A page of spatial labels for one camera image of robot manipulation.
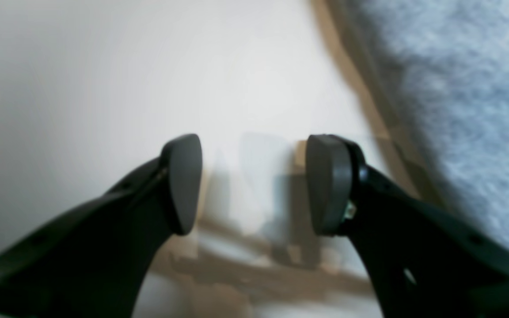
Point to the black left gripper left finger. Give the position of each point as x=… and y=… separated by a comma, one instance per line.
x=90, y=262

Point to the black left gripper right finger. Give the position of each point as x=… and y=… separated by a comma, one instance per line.
x=422, y=261

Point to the grey T-shirt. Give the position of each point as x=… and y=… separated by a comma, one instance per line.
x=442, y=66

